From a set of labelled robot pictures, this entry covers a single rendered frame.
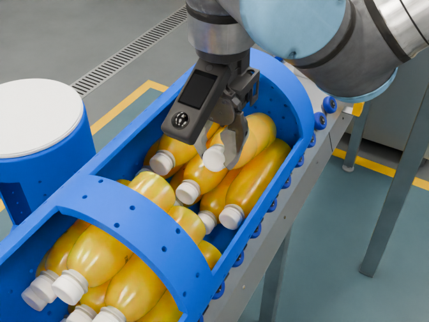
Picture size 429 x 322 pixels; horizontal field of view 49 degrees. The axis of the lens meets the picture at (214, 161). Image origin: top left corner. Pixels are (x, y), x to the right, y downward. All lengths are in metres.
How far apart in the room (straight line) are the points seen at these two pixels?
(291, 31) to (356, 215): 1.89
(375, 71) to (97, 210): 0.37
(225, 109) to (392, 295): 1.54
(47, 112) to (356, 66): 0.76
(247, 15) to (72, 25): 3.35
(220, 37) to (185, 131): 0.12
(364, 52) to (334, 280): 1.60
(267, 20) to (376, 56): 0.15
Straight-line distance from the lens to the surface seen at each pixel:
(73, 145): 1.09
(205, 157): 0.74
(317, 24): 0.46
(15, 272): 0.79
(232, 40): 0.59
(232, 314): 0.94
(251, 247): 0.95
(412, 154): 1.62
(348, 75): 0.55
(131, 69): 3.17
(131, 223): 0.61
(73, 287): 0.63
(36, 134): 1.08
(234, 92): 0.65
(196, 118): 0.61
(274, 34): 0.44
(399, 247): 2.24
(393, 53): 0.54
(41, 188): 1.11
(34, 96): 1.20
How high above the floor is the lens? 1.70
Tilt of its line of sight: 44 degrees down
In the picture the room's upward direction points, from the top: straight up
